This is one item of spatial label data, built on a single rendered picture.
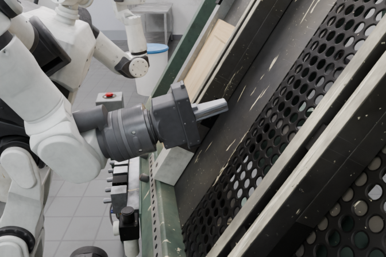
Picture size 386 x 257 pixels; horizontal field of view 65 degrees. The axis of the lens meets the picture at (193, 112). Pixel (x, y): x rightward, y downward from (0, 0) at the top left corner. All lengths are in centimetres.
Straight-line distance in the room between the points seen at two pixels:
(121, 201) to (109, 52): 54
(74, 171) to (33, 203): 65
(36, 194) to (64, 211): 123
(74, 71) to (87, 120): 36
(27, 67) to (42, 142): 11
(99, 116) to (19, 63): 13
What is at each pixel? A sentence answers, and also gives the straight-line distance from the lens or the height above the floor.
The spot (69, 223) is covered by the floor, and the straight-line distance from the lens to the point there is 222.
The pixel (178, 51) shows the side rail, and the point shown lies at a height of 114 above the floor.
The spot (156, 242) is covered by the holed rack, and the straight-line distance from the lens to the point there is 77.
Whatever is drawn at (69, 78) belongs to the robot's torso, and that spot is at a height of 122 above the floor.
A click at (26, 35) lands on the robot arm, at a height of 136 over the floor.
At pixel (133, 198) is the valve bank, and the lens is 112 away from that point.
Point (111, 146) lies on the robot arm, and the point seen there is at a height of 121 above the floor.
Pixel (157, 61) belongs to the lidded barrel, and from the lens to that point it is 391.
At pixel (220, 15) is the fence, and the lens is 120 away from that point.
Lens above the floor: 145
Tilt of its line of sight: 24 degrees down
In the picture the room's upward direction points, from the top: straight up
